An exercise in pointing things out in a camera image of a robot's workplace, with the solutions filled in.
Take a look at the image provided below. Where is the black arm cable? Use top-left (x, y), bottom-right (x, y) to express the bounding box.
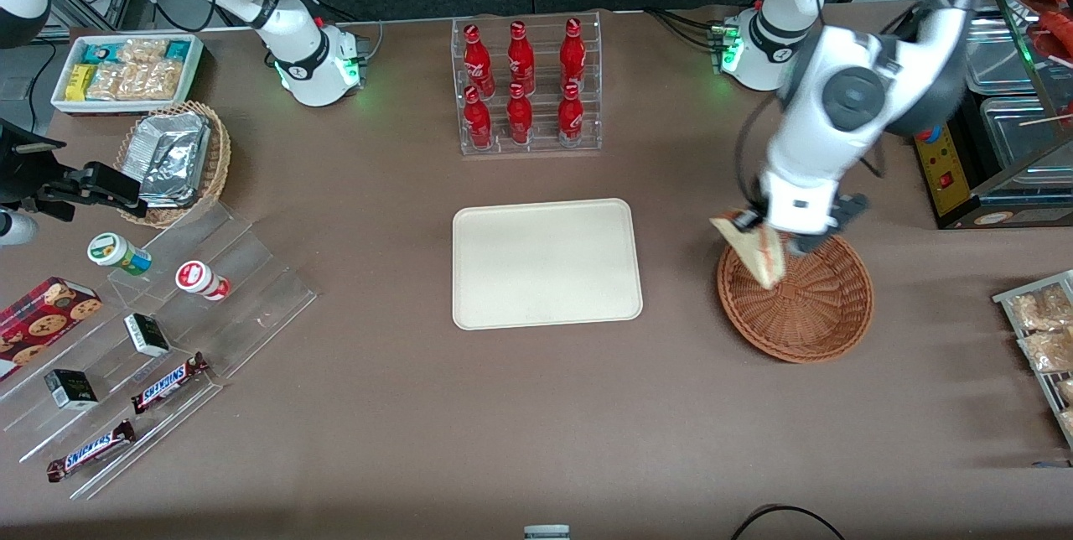
top-left (736, 96), bottom-right (776, 205)

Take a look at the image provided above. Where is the green sunflower lid cup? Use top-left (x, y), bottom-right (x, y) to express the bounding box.
top-left (88, 232), bottom-right (153, 277)

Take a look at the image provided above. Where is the black base cable bundle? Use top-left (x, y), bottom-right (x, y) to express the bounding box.
top-left (644, 8), bottom-right (723, 50)

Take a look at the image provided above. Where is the red lid white cup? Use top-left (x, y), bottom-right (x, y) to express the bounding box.
top-left (174, 260), bottom-right (231, 302)

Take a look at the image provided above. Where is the red cola bottle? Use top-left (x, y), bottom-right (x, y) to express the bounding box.
top-left (505, 82), bottom-right (535, 145)
top-left (506, 20), bottom-right (537, 95)
top-left (557, 82), bottom-right (585, 147)
top-left (463, 86), bottom-right (494, 150)
top-left (559, 17), bottom-right (588, 92)
top-left (463, 23), bottom-right (497, 98)

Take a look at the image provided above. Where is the Snickers chocolate bar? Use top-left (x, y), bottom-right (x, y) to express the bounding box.
top-left (132, 352), bottom-right (210, 414)
top-left (46, 420), bottom-right (137, 483)

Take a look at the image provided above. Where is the clear nut snack pack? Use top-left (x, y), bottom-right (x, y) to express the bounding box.
top-left (117, 39), bottom-right (168, 65)
top-left (122, 60), bottom-right (184, 101)
top-left (86, 62), bottom-right (127, 101)

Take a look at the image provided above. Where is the cream plastic tray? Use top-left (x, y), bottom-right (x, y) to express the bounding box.
top-left (452, 198), bottom-right (644, 331)

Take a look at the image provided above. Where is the red tartan cookie box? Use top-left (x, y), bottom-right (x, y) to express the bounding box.
top-left (0, 276), bottom-right (103, 382)

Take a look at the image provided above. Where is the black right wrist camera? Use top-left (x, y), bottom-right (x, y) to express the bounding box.
top-left (0, 122), bottom-right (68, 201)

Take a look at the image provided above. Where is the grey base cable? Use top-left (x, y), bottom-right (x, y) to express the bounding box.
top-left (331, 8), bottom-right (385, 63)

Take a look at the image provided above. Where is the white plastic bin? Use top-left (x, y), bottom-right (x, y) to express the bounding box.
top-left (50, 34), bottom-right (205, 116)

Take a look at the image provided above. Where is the steel food pan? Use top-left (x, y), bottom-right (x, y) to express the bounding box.
top-left (964, 16), bottom-right (1044, 96)
top-left (979, 96), bottom-right (1073, 189)

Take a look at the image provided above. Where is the small black carton box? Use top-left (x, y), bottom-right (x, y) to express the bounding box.
top-left (124, 313), bottom-right (171, 358)
top-left (44, 369), bottom-right (99, 412)

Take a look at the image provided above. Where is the triangular sandwich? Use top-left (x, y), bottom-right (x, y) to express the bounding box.
top-left (710, 209), bottom-right (787, 291)

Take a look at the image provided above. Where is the clear acrylic stepped stand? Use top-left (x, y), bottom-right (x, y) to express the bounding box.
top-left (107, 203), bottom-right (318, 379)
top-left (0, 305), bottom-right (225, 501)

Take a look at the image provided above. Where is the silver foil packet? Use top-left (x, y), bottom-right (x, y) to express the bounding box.
top-left (134, 112), bottom-right (210, 147)
top-left (137, 133), bottom-right (209, 207)

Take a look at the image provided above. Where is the brown wicker basket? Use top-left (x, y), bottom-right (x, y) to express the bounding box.
top-left (717, 230), bottom-right (874, 365)

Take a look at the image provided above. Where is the black floor cable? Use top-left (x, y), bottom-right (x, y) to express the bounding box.
top-left (729, 505), bottom-right (848, 540)

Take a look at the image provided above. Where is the glass food warmer case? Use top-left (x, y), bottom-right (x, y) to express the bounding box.
top-left (912, 0), bottom-right (1073, 231)

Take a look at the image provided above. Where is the light wicker basket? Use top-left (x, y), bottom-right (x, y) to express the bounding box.
top-left (113, 101), bottom-right (232, 229)

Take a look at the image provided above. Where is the clear acrylic bottle rack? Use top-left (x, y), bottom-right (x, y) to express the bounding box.
top-left (451, 10), bottom-right (604, 158)

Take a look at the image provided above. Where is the yellow snack bar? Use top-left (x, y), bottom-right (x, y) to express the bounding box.
top-left (66, 64), bottom-right (97, 102)

